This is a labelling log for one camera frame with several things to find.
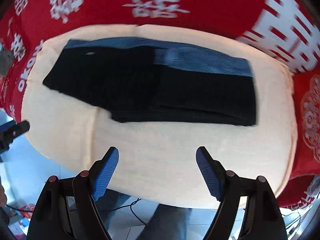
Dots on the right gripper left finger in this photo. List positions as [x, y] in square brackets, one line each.
[51, 216]

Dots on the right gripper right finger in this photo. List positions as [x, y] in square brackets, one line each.
[262, 218]

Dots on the black pants with blue waistband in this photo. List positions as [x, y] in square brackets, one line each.
[142, 80]

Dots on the cream seat cushion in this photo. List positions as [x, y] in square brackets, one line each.
[157, 160]

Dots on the small red embroidered pillow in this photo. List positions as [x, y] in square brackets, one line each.
[303, 185]

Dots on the blue jeans leg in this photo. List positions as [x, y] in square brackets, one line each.
[167, 222]

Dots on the red sofa cover with characters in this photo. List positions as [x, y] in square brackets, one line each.
[283, 29]

